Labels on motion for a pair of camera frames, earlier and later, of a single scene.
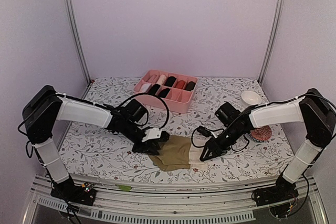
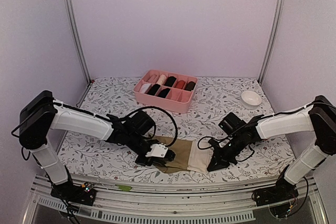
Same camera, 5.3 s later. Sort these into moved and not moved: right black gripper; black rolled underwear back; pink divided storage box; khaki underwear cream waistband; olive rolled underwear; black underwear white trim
Moved: khaki underwear cream waistband; right black gripper
Not moved: olive rolled underwear; black underwear white trim; black rolled underwear back; pink divided storage box
